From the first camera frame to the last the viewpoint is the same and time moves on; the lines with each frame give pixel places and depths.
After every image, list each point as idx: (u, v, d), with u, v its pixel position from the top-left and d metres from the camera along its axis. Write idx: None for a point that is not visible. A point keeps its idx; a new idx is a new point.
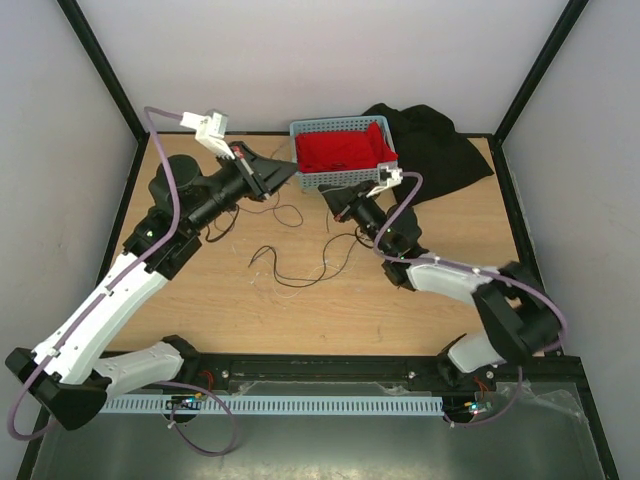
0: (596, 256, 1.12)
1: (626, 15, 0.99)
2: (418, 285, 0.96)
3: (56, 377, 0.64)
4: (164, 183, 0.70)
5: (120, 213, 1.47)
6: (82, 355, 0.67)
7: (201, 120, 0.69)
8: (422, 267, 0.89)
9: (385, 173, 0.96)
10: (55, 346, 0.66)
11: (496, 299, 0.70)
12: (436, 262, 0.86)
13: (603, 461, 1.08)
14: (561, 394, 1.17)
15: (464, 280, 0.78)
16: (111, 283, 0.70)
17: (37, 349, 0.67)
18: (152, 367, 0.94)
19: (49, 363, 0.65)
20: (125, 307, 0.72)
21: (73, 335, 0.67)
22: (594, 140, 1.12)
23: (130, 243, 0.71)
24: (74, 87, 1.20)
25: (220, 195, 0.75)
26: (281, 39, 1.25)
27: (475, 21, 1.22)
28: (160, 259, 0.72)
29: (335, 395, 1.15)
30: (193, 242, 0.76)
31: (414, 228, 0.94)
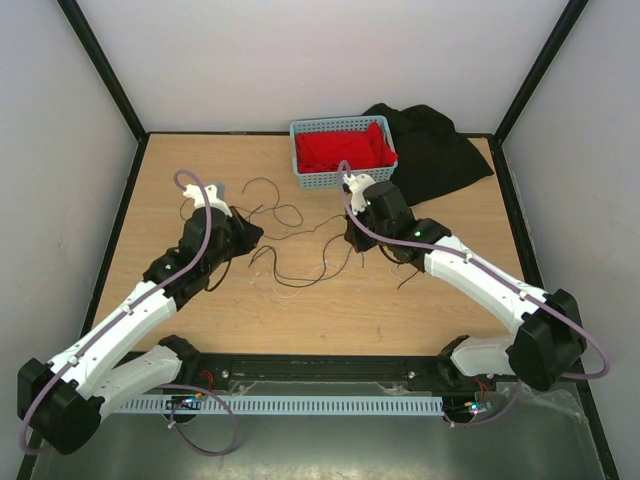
0: (597, 255, 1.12)
1: (626, 13, 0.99)
2: (429, 272, 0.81)
3: (73, 385, 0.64)
4: (199, 220, 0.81)
5: (121, 213, 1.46)
6: (99, 367, 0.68)
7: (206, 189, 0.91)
8: (443, 260, 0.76)
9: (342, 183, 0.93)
10: (75, 355, 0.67)
11: (543, 332, 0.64)
12: (467, 261, 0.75)
13: (603, 462, 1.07)
14: (561, 394, 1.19)
15: (505, 299, 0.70)
16: (133, 302, 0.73)
17: (54, 359, 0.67)
18: (145, 376, 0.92)
19: (67, 370, 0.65)
20: (143, 328, 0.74)
21: (93, 346, 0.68)
22: (595, 139, 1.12)
23: (150, 274, 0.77)
24: (73, 86, 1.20)
25: (228, 243, 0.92)
26: (281, 39, 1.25)
27: (475, 20, 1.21)
28: (176, 289, 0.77)
29: (335, 395, 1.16)
30: (204, 279, 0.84)
31: (387, 189, 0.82)
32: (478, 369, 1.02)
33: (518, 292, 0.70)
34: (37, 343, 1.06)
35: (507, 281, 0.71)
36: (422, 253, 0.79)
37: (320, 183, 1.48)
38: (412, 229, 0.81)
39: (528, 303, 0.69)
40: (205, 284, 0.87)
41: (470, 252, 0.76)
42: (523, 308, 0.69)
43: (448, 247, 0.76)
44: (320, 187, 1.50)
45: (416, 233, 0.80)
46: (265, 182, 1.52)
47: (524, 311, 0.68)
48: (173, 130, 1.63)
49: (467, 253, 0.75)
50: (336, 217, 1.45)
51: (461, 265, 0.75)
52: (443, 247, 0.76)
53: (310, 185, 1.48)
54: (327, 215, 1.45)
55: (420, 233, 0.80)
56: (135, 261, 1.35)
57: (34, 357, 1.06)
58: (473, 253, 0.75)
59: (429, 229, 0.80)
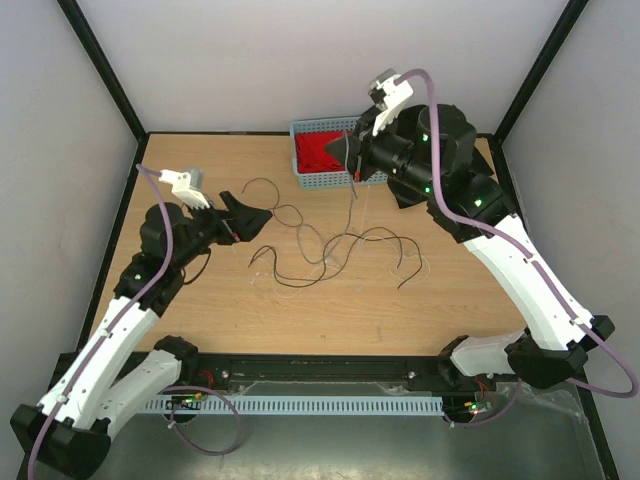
0: (596, 255, 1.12)
1: (626, 14, 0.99)
2: (465, 243, 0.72)
3: (69, 422, 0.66)
4: (154, 224, 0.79)
5: (121, 213, 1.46)
6: (90, 396, 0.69)
7: (177, 177, 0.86)
8: (502, 253, 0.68)
9: (378, 92, 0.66)
10: (63, 393, 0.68)
11: (580, 363, 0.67)
12: (527, 260, 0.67)
13: (604, 462, 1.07)
14: (561, 394, 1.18)
15: (555, 320, 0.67)
16: (108, 326, 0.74)
17: (43, 401, 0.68)
18: (148, 385, 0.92)
19: (59, 409, 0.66)
20: (126, 346, 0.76)
21: (80, 379, 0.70)
22: (594, 139, 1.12)
23: (123, 284, 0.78)
24: (73, 86, 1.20)
25: (200, 237, 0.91)
26: (281, 39, 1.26)
27: (475, 21, 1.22)
28: (152, 297, 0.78)
29: (333, 395, 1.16)
30: (178, 278, 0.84)
31: (464, 130, 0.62)
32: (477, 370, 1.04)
33: (572, 318, 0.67)
34: (37, 343, 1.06)
35: (566, 302, 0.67)
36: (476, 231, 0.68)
37: (320, 183, 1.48)
38: (470, 192, 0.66)
39: (576, 330, 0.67)
40: (180, 283, 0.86)
41: (535, 252, 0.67)
42: (571, 334, 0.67)
43: (516, 240, 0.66)
44: (320, 187, 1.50)
45: (477, 202, 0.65)
46: (265, 181, 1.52)
47: (571, 339, 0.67)
48: (173, 130, 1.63)
49: (532, 254, 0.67)
50: (336, 217, 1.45)
51: (519, 262, 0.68)
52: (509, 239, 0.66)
53: (311, 185, 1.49)
54: (327, 215, 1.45)
55: (480, 202, 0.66)
56: None
57: (34, 356, 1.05)
58: (538, 255, 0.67)
59: (490, 196, 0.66)
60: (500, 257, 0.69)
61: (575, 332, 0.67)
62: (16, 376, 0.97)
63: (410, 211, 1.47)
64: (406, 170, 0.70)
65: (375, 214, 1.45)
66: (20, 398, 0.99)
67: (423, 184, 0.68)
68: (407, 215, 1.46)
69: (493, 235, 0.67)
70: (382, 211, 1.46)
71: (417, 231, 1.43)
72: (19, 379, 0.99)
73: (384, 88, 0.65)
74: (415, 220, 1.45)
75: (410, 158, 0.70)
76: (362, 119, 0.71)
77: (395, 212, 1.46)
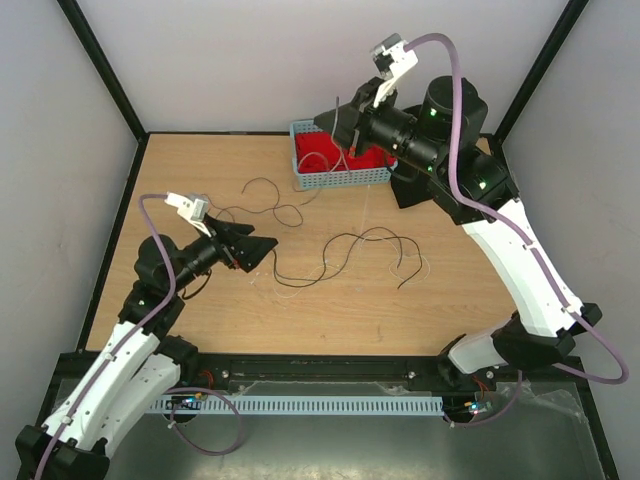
0: (596, 255, 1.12)
1: (626, 14, 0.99)
2: (464, 226, 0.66)
3: (72, 442, 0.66)
4: (148, 260, 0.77)
5: (120, 213, 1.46)
6: (94, 417, 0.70)
7: (184, 202, 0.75)
8: (502, 240, 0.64)
9: (384, 59, 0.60)
10: (67, 414, 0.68)
11: (567, 348, 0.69)
12: (527, 247, 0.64)
13: (603, 461, 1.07)
14: (561, 394, 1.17)
15: (546, 308, 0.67)
16: (113, 349, 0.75)
17: (47, 422, 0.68)
18: (148, 395, 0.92)
19: (63, 430, 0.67)
20: (130, 368, 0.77)
21: (83, 401, 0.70)
22: (595, 138, 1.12)
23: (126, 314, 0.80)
24: (73, 85, 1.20)
25: (196, 262, 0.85)
26: (281, 39, 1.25)
27: (476, 21, 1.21)
28: (155, 322, 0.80)
29: (332, 395, 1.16)
30: (178, 303, 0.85)
31: (477, 107, 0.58)
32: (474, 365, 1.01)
33: (563, 306, 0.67)
34: (36, 343, 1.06)
35: (560, 291, 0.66)
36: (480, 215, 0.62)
37: (320, 183, 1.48)
38: (474, 172, 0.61)
39: (565, 317, 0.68)
40: (182, 306, 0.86)
41: (534, 239, 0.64)
42: (560, 321, 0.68)
43: (518, 225, 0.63)
44: (321, 186, 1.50)
45: (482, 184, 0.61)
46: (265, 181, 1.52)
47: (560, 326, 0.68)
48: (173, 130, 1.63)
49: (532, 241, 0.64)
50: (336, 217, 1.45)
51: (518, 249, 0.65)
52: (512, 229, 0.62)
53: (311, 185, 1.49)
54: (327, 215, 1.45)
55: (484, 185, 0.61)
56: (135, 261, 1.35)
57: (34, 356, 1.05)
58: (537, 242, 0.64)
59: (494, 178, 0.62)
60: (499, 243, 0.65)
61: (564, 318, 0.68)
62: (15, 376, 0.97)
63: (410, 211, 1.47)
64: (407, 146, 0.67)
65: (374, 214, 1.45)
66: (19, 397, 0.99)
67: (425, 162, 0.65)
68: (407, 215, 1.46)
69: (495, 220, 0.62)
70: (382, 210, 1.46)
71: (417, 231, 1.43)
72: (19, 380, 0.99)
73: (392, 56, 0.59)
74: (415, 219, 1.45)
75: (412, 134, 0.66)
76: (362, 90, 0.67)
77: (394, 212, 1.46)
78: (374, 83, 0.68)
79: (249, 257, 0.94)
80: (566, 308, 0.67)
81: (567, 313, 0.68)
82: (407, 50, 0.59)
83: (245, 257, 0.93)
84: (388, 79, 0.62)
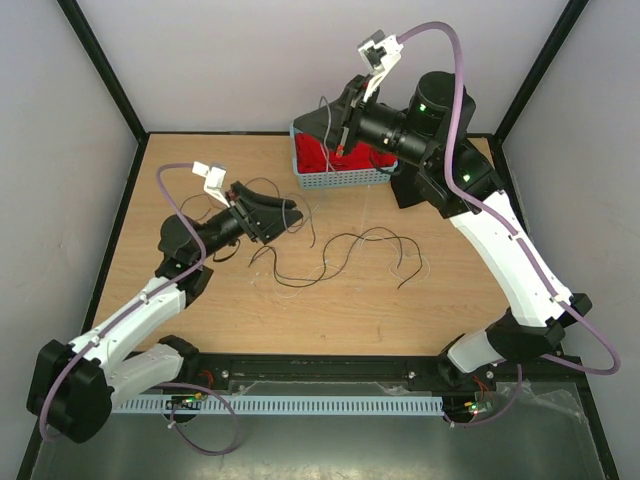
0: (596, 255, 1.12)
1: (626, 14, 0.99)
2: (451, 219, 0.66)
3: (96, 362, 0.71)
4: (170, 242, 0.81)
5: (121, 213, 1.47)
6: (118, 348, 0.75)
7: (205, 170, 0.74)
8: (487, 230, 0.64)
9: (376, 53, 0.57)
10: (97, 336, 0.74)
11: (557, 339, 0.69)
12: (512, 238, 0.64)
13: (603, 461, 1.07)
14: (561, 394, 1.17)
15: (535, 297, 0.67)
16: (148, 293, 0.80)
17: (75, 341, 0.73)
18: (153, 369, 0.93)
19: (90, 349, 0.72)
20: (155, 317, 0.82)
21: (112, 330, 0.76)
22: (595, 139, 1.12)
23: (162, 271, 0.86)
24: (73, 83, 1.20)
25: (219, 234, 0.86)
26: (281, 38, 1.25)
27: (475, 22, 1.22)
28: (186, 286, 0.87)
29: (332, 395, 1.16)
30: (206, 272, 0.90)
31: (466, 102, 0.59)
32: (472, 364, 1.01)
33: (552, 295, 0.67)
34: (37, 342, 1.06)
35: (548, 281, 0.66)
36: (464, 206, 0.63)
37: (320, 183, 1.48)
38: (460, 165, 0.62)
39: (555, 306, 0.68)
40: (208, 275, 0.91)
41: (520, 229, 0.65)
42: (551, 311, 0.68)
43: (502, 215, 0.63)
44: (320, 187, 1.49)
45: (465, 177, 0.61)
46: (265, 181, 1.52)
47: (550, 315, 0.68)
48: (173, 130, 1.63)
49: (517, 231, 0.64)
50: (336, 218, 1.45)
51: (504, 240, 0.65)
52: (494, 217, 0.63)
53: (310, 185, 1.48)
54: (326, 215, 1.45)
55: (468, 178, 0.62)
56: (135, 261, 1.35)
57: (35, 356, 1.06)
58: (523, 233, 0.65)
59: (479, 171, 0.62)
60: (485, 233, 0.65)
61: (553, 307, 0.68)
62: (16, 376, 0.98)
63: (410, 211, 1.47)
64: (399, 141, 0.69)
65: (374, 215, 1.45)
66: (18, 397, 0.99)
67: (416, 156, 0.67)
68: (407, 215, 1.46)
69: (480, 211, 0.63)
70: (382, 210, 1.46)
71: (417, 230, 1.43)
72: (20, 380, 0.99)
73: (384, 50, 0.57)
74: (415, 219, 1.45)
75: (402, 129, 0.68)
76: (349, 86, 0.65)
77: (395, 212, 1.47)
78: (360, 78, 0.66)
79: (268, 228, 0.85)
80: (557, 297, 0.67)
81: (557, 303, 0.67)
82: (399, 46, 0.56)
83: (263, 227, 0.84)
84: (375, 73, 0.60)
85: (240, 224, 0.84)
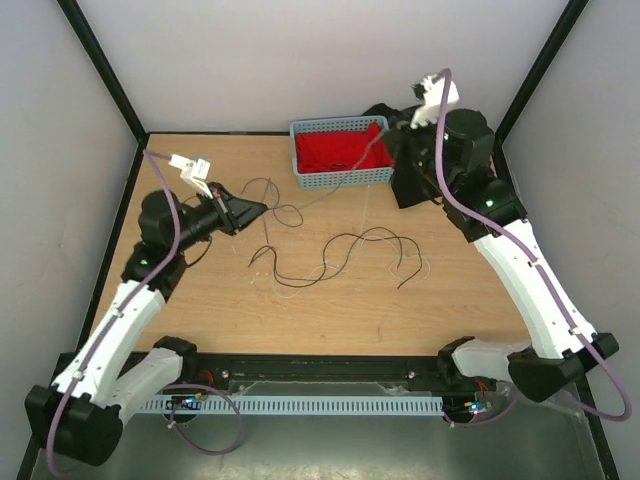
0: (597, 254, 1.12)
1: (626, 13, 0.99)
2: (474, 242, 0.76)
3: (86, 397, 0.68)
4: (151, 214, 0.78)
5: (121, 213, 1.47)
6: (105, 375, 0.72)
7: (186, 163, 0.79)
8: (507, 253, 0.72)
9: (421, 88, 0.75)
10: (79, 370, 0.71)
11: (573, 373, 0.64)
12: (532, 263, 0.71)
13: (604, 461, 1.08)
14: (561, 394, 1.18)
15: (551, 326, 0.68)
16: (120, 305, 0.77)
17: (58, 380, 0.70)
18: (153, 377, 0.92)
19: (76, 386, 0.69)
20: (134, 329, 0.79)
21: (94, 359, 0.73)
22: (596, 138, 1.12)
23: (128, 277, 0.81)
24: (73, 83, 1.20)
25: (197, 227, 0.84)
26: (282, 38, 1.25)
27: (476, 21, 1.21)
28: (160, 282, 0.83)
29: (332, 395, 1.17)
30: (180, 266, 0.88)
31: (483, 134, 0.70)
32: (477, 369, 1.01)
33: (571, 327, 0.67)
34: (38, 343, 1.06)
35: (566, 309, 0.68)
36: (485, 230, 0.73)
37: (320, 183, 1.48)
38: (483, 193, 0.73)
39: (573, 340, 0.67)
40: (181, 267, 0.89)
41: (539, 257, 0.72)
42: (568, 344, 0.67)
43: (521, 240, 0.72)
44: (320, 187, 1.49)
45: (488, 203, 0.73)
46: (265, 181, 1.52)
47: (566, 348, 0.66)
48: (173, 130, 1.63)
49: (537, 257, 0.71)
50: (336, 218, 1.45)
51: (524, 265, 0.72)
52: (514, 238, 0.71)
53: (310, 185, 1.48)
54: (326, 215, 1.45)
55: (491, 203, 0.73)
56: None
57: (36, 357, 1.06)
58: (542, 260, 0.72)
59: (502, 200, 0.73)
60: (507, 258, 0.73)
61: (570, 342, 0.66)
62: (16, 375, 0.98)
63: (410, 211, 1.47)
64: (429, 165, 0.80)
65: (375, 214, 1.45)
66: (18, 398, 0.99)
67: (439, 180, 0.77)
68: (408, 215, 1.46)
69: (499, 234, 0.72)
70: (382, 210, 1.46)
71: (418, 230, 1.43)
72: (20, 381, 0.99)
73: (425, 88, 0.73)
74: (415, 219, 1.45)
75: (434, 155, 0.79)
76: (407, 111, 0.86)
77: (395, 212, 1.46)
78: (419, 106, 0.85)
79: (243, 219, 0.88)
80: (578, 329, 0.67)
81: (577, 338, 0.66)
82: (434, 87, 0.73)
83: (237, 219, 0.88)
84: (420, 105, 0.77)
85: (220, 217, 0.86)
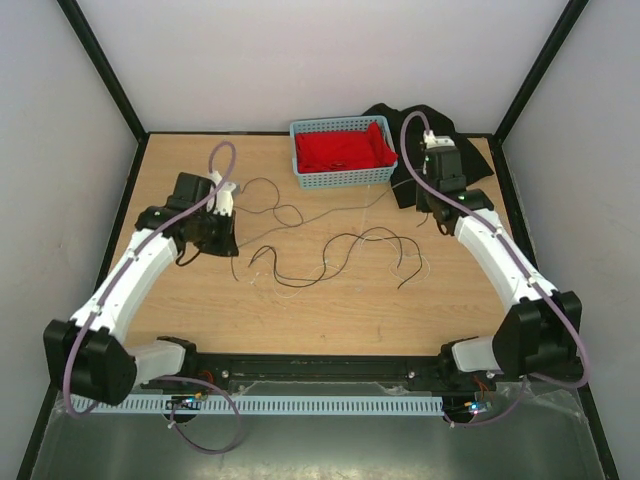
0: (597, 254, 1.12)
1: (626, 13, 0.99)
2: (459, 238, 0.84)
3: (104, 330, 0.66)
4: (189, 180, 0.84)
5: (121, 213, 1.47)
6: (122, 312, 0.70)
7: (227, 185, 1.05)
8: (473, 228, 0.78)
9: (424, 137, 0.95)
10: (97, 304, 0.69)
11: (533, 318, 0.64)
12: (494, 234, 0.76)
13: (603, 461, 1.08)
14: (561, 394, 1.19)
15: (512, 281, 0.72)
16: (136, 248, 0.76)
17: (76, 314, 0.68)
18: (163, 353, 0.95)
19: (94, 319, 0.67)
20: (150, 274, 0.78)
21: (111, 295, 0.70)
22: (596, 138, 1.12)
23: (142, 225, 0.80)
24: (73, 83, 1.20)
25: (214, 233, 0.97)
26: (282, 38, 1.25)
27: (476, 21, 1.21)
28: (173, 232, 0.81)
29: (332, 395, 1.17)
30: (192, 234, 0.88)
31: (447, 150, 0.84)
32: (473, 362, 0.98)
33: (527, 278, 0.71)
34: (37, 344, 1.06)
35: (522, 265, 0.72)
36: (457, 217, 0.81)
37: (320, 183, 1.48)
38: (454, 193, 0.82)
39: (531, 290, 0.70)
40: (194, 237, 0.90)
41: (502, 229, 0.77)
42: (524, 292, 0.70)
43: (485, 218, 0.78)
44: (320, 187, 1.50)
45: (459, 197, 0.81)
46: (265, 182, 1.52)
47: (523, 295, 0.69)
48: (173, 130, 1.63)
49: (498, 229, 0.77)
50: (336, 218, 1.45)
51: (488, 237, 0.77)
52: (478, 215, 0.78)
53: (310, 185, 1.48)
54: (326, 215, 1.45)
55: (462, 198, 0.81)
56: None
57: (35, 357, 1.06)
58: (503, 231, 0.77)
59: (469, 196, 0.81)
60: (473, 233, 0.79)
61: (526, 291, 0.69)
62: (16, 376, 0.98)
63: (410, 211, 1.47)
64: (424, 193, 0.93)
65: (375, 214, 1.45)
66: (17, 398, 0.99)
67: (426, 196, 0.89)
68: (408, 215, 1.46)
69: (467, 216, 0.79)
70: (382, 210, 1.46)
71: (418, 230, 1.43)
72: (19, 381, 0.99)
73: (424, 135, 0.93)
74: (415, 219, 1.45)
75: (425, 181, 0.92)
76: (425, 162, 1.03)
77: (395, 212, 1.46)
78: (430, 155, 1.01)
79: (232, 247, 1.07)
80: (529, 279, 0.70)
81: (532, 288, 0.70)
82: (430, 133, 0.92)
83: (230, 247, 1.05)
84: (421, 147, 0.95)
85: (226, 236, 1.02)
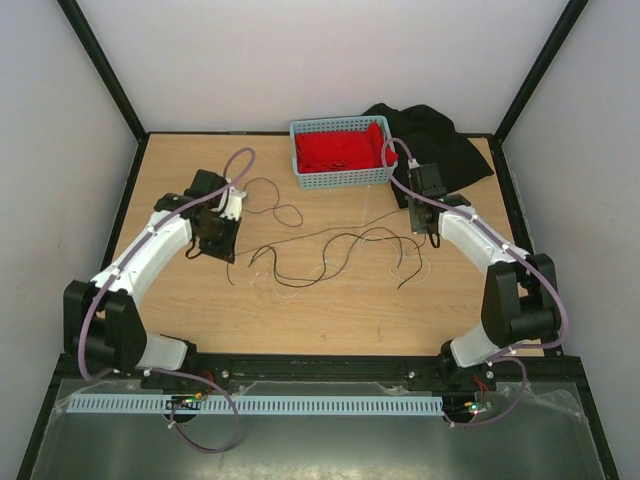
0: (596, 253, 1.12)
1: (626, 13, 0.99)
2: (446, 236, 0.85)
3: (124, 292, 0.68)
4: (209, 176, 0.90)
5: (121, 213, 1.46)
6: (139, 278, 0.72)
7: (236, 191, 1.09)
8: (453, 219, 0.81)
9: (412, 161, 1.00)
10: (118, 268, 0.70)
11: (507, 278, 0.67)
12: (470, 221, 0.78)
13: (604, 461, 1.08)
14: (561, 394, 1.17)
15: (487, 251, 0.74)
16: (157, 224, 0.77)
17: (96, 277, 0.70)
18: (166, 344, 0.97)
19: (114, 281, 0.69)
20: (166, 247, 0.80)
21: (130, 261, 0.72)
22: (596, 137, 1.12)
23: (159, 208, 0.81)
24: (73, 83, 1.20)
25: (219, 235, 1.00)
26: (282, 38, 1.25)
27: (476, 21, 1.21)
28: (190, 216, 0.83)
29: (332, 395, 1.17)
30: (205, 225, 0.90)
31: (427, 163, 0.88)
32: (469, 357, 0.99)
33: (500, 246, 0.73)
34: (37, 343, 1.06)
35: (495, 238, 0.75)
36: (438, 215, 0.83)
37: (320, 183, 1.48)
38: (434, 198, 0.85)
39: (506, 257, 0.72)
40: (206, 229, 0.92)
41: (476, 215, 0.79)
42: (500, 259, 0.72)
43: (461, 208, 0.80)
44: (320, 186, 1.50)
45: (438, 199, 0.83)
46: (265, 181, 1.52)
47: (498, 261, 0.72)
48: (173, 130, 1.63)
49: (472, 215, 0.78)
50: (336, 217, 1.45)
51: (464, 223, 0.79)
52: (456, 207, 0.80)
53: (310, 185, 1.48)
54: (326, 214, 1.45)
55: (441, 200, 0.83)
56: None
57: (34, 357, 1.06)
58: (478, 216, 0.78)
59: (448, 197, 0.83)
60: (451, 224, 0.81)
61: (503, 258, 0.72)
62: (15, 376, 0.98)
63: None
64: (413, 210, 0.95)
65: (375, 214, 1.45)
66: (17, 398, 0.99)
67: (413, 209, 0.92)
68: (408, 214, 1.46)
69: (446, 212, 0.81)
70: (382, 210, 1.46)
71: None
72: (18, 381, 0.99)
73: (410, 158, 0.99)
74: None
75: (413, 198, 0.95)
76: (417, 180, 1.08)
77: (395, 212, 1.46)
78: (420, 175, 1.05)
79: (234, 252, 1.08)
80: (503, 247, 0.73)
81: (507, 254, 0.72)
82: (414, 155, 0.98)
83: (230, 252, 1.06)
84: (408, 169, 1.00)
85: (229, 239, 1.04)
